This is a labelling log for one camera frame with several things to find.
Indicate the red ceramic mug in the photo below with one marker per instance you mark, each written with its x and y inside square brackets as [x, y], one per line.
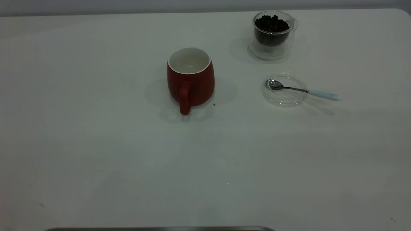
[199, 83]

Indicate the clear glass lid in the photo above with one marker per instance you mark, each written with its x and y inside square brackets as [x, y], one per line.
[285, 99]

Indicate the dark brown tea pieces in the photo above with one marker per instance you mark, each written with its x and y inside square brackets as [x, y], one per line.
[271, 25]

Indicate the clear double-wall glass cup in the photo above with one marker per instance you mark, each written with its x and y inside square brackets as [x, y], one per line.
[273, 53]

